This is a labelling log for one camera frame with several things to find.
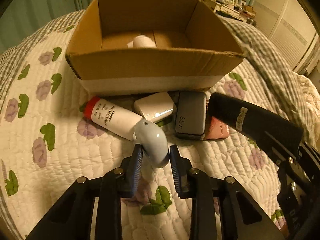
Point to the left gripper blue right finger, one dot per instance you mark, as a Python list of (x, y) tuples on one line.
[(180, 167)]

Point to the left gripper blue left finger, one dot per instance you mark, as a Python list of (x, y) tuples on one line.
[(133, 170)]

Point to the light blue computer mouse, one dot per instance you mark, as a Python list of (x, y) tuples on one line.
[(154, 142)]

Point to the white bottle red cap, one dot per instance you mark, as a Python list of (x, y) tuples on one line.
[(114, 118)]

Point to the grey 65W power bank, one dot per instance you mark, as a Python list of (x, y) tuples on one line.
[(191, 114)]

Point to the pink rose coaster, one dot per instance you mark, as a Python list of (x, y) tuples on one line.
[(214, 128)]

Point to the black cylindrical umbrella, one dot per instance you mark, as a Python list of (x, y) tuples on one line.
[(253, 121)]

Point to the white square charger box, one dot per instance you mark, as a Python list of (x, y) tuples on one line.
[(155, 107)]

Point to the white floral quilted mat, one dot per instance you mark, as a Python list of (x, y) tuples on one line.
[(62, 129)]

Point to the grey checked duvet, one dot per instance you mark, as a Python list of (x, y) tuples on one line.
[(272, 64)]

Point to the brown cardboard box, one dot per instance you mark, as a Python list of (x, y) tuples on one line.
[(123, 47)]

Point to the white roll in box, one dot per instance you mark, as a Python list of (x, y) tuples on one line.
[(141, 41)]

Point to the white louvred wardrobe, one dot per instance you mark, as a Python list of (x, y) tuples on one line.
[(287, 26)]

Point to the white dressing table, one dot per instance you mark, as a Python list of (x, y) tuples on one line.
[(230, 11)]

